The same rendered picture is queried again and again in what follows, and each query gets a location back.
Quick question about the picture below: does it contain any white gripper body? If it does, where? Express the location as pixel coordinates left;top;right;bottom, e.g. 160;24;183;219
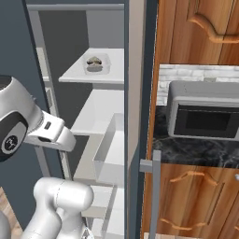
50;124;77;153

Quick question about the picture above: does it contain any white fridge shelf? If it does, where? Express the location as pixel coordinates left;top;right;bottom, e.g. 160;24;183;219
70;89;125;137
58;47;125;86
81;184;125;239

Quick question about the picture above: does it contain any white fridge drawer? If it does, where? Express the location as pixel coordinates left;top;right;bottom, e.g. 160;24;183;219
92;112;125;189

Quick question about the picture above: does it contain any clear tupperware container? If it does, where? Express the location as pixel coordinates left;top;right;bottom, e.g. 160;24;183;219
81;52;112;76

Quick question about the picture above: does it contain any dark blue fridge door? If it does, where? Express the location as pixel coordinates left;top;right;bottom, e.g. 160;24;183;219
0;0;73;232
126;0;161;239

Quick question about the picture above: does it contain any dark blue fridge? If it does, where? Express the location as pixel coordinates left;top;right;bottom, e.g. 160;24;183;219
25;0;130;239

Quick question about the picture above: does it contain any pale brown dumpling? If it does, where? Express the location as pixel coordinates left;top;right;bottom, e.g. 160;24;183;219
86;55;103;65

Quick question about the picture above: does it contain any grey microwave oven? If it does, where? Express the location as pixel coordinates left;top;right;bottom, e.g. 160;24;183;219
166;80;239;142

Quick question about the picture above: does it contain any wooden base cupboard door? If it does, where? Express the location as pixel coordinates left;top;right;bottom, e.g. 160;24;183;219
154;162;239;239

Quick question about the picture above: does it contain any grey fridge door handle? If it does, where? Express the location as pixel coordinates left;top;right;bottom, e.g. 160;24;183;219
138;149;162;239

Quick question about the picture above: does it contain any wooden wall cupboard door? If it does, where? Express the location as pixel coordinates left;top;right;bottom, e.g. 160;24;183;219
168;0;239;66

